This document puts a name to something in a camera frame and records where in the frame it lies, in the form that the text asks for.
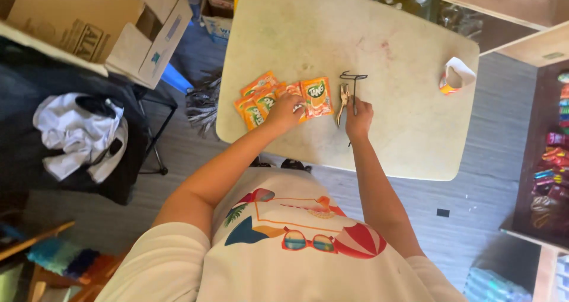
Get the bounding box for grey mop with blue handle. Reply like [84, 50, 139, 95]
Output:
[160, 63, 223, 139]

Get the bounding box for black folding chair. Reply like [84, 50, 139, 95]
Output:
[0, 37, 178, 206]

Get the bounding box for small cardboard box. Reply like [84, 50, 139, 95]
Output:
[200, 0, 235, 44]

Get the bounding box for white and orange paper wrapper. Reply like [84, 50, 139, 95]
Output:
[439, 57, 477, 95]

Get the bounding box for person's left hand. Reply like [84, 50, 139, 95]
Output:
[264, 92, 308, 136]

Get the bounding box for wooden stick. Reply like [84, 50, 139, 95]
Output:
[0, 220, 76, 263]

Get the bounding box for wooden shelf with snack packets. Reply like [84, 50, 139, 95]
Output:
[500, 60, 569, 302]

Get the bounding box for white crumpled cloth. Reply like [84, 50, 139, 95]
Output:
[32, 92, 130, 184]

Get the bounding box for metal hole punch pliers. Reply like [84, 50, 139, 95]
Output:
[336, 83, 351, 128]

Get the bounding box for black wire display hook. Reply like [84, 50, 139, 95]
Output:
[340, 70, 369, 147]

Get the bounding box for shrink-wrapped pack of bottles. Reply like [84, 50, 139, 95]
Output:
[463, 266, 533, 302]

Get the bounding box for colourful feather duster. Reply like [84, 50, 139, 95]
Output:
[26, 237, 121, 281]

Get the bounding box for large open cardboard box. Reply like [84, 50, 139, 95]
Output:
[0, 0, 194, 90]

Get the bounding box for person's black sandals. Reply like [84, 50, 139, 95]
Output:
[249, 156, 313, 174]

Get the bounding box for orange drink powder packet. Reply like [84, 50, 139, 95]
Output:
[301, 76, 334, 119]
[240, 71, 280, 97]
[234, 96, 266, 131]
[276, 82, 309, 124]
[253, 88, 280, 120]

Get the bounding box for white printed t-shirt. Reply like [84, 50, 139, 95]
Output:
[95, 167, 468, 302]

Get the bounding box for person's right hand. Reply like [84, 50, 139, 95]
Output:
[345, 96, 374, 143]

